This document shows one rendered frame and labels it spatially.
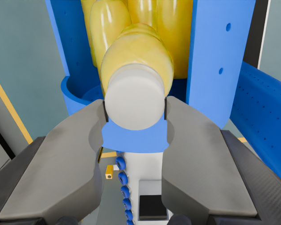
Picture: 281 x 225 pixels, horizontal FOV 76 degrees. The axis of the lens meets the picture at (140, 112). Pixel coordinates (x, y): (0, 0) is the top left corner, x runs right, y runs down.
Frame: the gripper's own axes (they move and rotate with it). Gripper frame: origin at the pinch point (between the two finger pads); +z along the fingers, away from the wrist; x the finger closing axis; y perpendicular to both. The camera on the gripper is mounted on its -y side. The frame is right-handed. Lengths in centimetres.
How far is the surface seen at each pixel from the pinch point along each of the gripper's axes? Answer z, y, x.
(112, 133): 6.4, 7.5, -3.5
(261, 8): 114, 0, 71
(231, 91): 10.5, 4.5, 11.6
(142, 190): 31, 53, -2
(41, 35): 129, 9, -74
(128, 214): 31, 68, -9
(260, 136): 42, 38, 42
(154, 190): 31, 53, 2
